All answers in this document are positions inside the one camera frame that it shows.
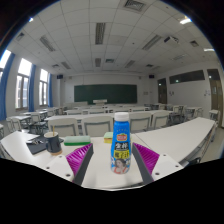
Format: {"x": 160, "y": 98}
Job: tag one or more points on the black flat mat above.
{"x": 35, "y": 147}

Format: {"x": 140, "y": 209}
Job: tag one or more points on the brown wooden door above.
{"x": 216, "y": 96}
{"x": 162, "y": 91}

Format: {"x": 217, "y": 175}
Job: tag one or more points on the blue curtains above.
{"x": 31, "y": 86}

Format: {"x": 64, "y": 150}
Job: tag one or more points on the white lectern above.
{"x": 100, "y": 101}

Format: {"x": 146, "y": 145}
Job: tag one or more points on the white curved desk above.
{"x": 180, "y": 135}

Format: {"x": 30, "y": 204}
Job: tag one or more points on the dark blue mug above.
{"x": 53, "y": 144}

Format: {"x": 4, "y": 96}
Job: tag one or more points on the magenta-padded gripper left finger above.
{"x": 80, "y": 160}

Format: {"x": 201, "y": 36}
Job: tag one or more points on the white classroom chairs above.
{"x": 96, "y": 126}

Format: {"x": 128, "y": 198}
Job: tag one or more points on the dark high wall window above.
{"x": 186, "y": 77}

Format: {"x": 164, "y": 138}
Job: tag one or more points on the dark green blackboard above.
{"x": 105, "y": 94}

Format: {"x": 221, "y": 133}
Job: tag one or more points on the ceiling light panels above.
{"x": 100, "y": 33}

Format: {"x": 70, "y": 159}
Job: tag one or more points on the ceiling projector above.
{"x": 171, "y": 40}

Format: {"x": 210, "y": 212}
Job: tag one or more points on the classroom windows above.
{"x": 23, "y": 83}

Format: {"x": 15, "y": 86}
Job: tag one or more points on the black wall speaker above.
{"x": 59, "y": 76}
{"x": 151, "y": 76}

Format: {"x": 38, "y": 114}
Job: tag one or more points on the white classroom desks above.
{"x": 80, "y": 117}

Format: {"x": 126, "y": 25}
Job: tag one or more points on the bunch of keys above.
{"x": 36, "y": 141}

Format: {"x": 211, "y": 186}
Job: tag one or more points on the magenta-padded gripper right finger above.
{"x": 146, "y": 159}

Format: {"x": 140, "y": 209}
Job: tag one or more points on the blue drink bottle white cap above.
{"x": 120, "y": 136}

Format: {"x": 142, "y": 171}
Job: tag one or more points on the wooden stir stick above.
{"x": 53, "y": 129}

